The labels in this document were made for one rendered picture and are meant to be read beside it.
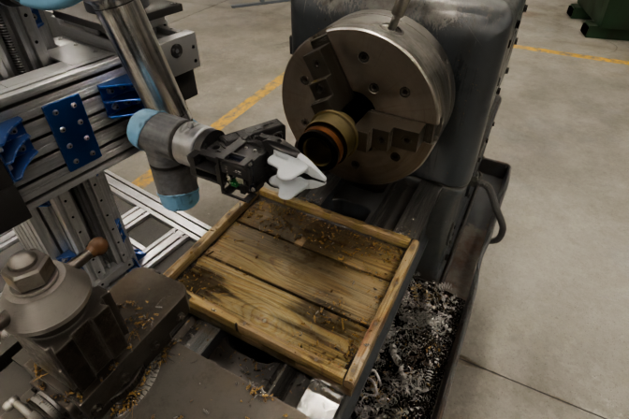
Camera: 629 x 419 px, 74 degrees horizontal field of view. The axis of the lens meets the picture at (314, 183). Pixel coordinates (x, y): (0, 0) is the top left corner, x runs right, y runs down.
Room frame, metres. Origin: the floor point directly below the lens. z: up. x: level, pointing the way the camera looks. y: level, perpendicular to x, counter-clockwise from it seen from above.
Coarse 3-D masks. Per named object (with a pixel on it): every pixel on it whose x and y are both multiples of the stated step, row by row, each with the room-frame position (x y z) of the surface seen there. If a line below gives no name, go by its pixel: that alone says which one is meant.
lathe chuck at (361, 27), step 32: (320, 32) 0.76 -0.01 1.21; (352, 32) 0.70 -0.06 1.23; (384, 32) 0.69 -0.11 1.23; (416, 32) 0.73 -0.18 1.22; (288, 64) 0.76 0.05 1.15; (352, 64) 0.70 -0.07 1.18; (384, 64) 0.67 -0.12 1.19; (416, 64) 0.65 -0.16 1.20; (288, 96) 0.76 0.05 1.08; (384, 96) 0.67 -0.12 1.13; (416, 96) 0.64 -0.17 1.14; (448, 96) 0.69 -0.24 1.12; (352, 160) 0.69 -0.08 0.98; (384, 160) 0.66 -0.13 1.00; (416, 160) 0.63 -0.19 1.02
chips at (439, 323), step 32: (416, 288) 0.68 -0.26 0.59; (448, 288) 0.68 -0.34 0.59; (416, 320) 0.59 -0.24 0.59; (448, 320) 0.61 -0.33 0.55; (384, 352) 0.53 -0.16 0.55; (416, 352) 0.51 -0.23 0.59; (448, 352) 0.53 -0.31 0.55; (384, 384) 0.45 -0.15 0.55; (416, 384) 0.43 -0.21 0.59; (352, 416) 0.39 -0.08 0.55; (384, 416) 0.37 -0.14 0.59; (416, 416) 0.38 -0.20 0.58
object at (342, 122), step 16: (320, 112) 0.63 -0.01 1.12; (336, 112) 0.62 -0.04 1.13; (320, 128) 0.58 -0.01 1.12; (336, 128) 0.58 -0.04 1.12; (352, 128) 0.60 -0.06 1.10; (304, 144) 0.58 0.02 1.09; (320, 144) 0.62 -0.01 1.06; (336, 144) 0.56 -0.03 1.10; (352, 144) 0.59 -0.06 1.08; (320, 160) 0.59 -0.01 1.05; (336, 160) 0.55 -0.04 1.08
